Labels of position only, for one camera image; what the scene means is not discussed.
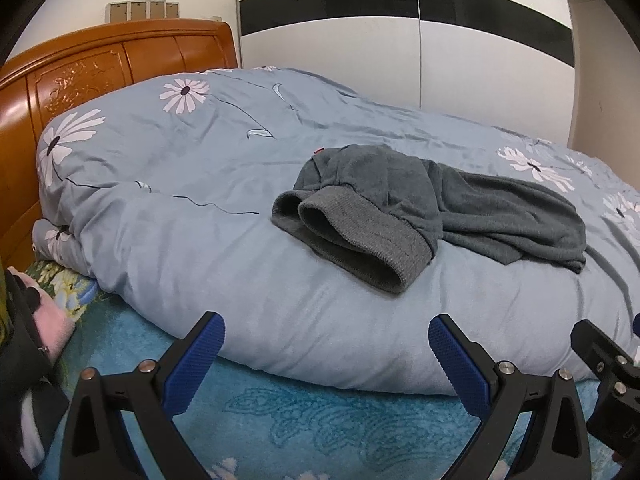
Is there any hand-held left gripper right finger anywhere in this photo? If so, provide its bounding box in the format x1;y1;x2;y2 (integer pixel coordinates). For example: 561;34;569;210
428;314;594;480

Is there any blue daisy print duvet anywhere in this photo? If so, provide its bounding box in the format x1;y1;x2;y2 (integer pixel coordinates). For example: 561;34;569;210
32;66;640;396

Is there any grey knit sweater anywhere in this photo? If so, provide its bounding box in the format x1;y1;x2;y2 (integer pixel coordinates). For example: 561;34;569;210
271;143;587;295

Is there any beige wall switch panel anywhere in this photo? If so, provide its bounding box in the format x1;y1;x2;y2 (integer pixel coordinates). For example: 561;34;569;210
105;1;181;23

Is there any white wardrobe with black stripe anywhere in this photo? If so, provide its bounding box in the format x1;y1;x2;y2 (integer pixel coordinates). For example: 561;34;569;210
235;0;573;148

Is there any carved wooden headboard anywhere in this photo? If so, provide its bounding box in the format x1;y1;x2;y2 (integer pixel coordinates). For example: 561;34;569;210
0;19;243;271

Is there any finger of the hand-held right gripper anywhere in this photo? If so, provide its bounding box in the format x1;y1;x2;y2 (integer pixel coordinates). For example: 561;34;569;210
570;318;640;462

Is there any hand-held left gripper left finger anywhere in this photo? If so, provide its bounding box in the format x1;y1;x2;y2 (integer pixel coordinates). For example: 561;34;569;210
60;311;225;480

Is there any teal floral plush blanket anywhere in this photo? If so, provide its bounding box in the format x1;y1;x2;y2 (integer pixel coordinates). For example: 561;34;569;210
25;260;621;480

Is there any pink cloth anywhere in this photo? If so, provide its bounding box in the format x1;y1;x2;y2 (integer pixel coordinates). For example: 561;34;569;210
9;267;77;363

